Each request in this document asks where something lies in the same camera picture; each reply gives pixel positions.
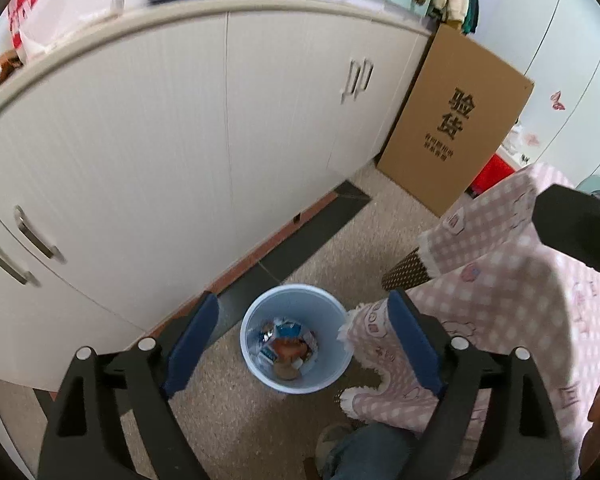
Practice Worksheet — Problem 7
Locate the light blue trash bin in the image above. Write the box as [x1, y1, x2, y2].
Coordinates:
[239, 284, 352, 394]

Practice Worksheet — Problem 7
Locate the blue jeans leg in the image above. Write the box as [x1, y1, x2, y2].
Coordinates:
[320, 422, 418, 480]

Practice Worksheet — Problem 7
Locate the brown cardboard box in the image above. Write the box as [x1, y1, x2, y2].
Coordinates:
[378, 25, 534, 217]

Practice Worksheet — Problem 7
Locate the trash in bin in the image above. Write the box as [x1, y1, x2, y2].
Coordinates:
[250, 318, 320, 382]

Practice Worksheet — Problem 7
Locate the pink checkered tablecloth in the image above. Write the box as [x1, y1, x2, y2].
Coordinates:
[339, 162, 600, 479]

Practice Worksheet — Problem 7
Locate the red storage box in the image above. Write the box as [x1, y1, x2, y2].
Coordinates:
[466, 154, 515, 197]

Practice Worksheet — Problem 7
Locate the small toy on cabinet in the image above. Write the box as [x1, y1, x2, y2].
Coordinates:
[0, 49, 23, 85]

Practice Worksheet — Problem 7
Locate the white long cabinet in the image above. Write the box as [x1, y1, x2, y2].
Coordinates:
[0, 0, 429, 390]

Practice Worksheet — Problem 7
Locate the white bag on box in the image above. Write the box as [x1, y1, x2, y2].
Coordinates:
[501, 120, 530, 167]

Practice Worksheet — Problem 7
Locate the grey shoe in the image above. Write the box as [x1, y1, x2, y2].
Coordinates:
[314, 422, 354, 474]

